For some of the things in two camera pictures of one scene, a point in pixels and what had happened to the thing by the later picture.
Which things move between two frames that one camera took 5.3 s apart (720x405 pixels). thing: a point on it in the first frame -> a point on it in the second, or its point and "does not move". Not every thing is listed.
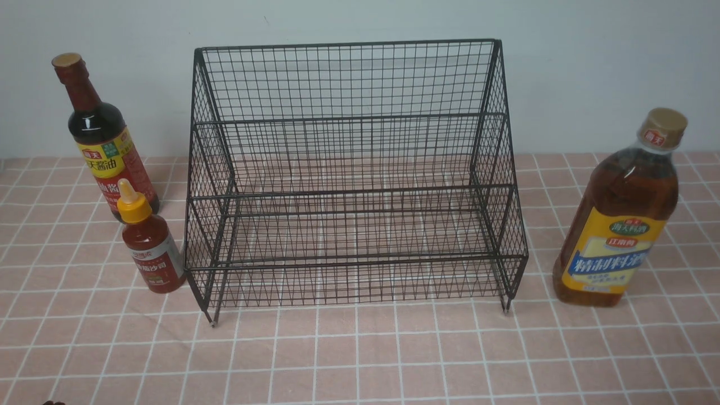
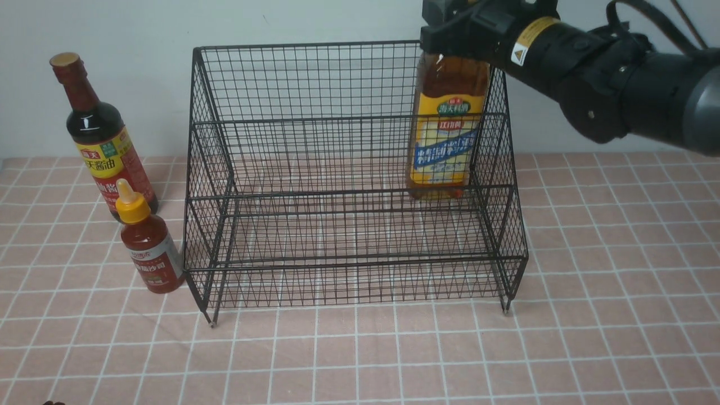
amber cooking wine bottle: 617,229 -> 450,95
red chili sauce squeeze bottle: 150,242 does not move
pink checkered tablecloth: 76,328 does not move
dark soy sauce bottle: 108,148 does not move
